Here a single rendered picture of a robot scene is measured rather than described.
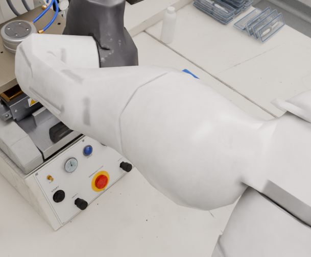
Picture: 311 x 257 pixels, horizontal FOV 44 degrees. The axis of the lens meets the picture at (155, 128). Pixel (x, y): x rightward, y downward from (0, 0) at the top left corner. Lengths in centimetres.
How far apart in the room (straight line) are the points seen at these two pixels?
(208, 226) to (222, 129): 80
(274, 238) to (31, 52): 39
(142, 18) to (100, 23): 99
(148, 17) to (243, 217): 132
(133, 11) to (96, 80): 122
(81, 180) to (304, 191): 79
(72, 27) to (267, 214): 45
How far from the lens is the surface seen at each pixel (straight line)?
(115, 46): 58
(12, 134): 92
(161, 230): 105
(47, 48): 56
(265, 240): 31
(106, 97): 39
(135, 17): 158
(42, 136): 94
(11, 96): 91
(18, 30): 94
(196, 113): 30
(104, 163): 105
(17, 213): 110
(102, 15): 59
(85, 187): 104
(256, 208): 32
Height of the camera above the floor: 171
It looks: 51 degrees down
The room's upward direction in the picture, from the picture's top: 8 degrees clockwise
